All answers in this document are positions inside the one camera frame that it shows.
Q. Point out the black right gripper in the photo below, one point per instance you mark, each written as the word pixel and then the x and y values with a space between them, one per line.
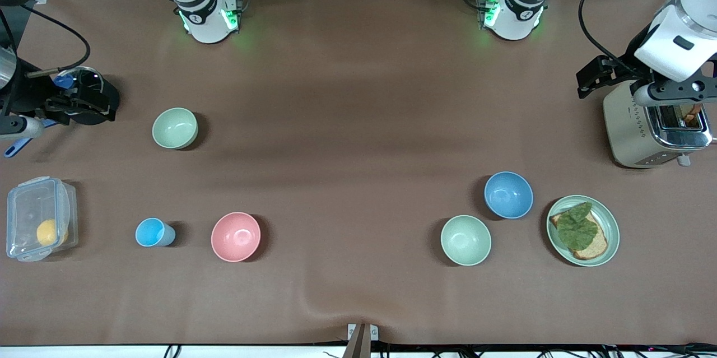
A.
pixel 28 94

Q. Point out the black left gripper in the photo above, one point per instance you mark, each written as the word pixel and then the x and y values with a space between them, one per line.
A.
pixel 620 71

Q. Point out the pale green bowl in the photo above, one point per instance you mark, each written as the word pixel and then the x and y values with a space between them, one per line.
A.
pixel 175 128
pixel 465 240

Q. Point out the blue bowl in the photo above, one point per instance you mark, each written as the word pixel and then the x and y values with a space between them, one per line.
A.
pixel 508 195

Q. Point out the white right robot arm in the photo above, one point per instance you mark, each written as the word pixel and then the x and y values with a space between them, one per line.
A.
pixel 204 16

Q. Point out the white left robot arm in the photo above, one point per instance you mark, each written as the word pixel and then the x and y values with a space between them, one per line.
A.
pixel 521 10

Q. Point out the pink bowl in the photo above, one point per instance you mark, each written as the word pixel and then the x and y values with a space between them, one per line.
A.
pixel 236 237

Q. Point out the glass lid with blue knob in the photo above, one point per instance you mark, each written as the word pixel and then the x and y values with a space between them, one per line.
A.
pixel 64 81

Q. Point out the beige and chrome toaster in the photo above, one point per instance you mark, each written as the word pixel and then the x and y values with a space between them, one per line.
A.
pixel 627 134

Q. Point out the brown toast slice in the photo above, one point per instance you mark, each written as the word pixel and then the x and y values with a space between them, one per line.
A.
pixel 692 117

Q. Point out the clear plastic lidded container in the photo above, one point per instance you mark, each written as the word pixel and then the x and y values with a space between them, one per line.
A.
pixel 25 207

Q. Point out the yellow round fruit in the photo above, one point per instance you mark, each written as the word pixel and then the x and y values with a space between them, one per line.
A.
pixel 47 232

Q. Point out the light blue cup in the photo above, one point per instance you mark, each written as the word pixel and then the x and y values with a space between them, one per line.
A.
pixel 150 232

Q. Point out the pale green plate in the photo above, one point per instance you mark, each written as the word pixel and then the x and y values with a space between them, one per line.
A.
pixel 610 223

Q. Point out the green lettuce leaf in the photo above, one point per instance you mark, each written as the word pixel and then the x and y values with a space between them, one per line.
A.
pixel 577 229

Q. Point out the bread slice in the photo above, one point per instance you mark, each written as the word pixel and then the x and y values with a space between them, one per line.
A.
pixel 597 246

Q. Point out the metal table edge bracket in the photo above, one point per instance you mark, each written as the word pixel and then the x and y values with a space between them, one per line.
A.
pixel 363 341

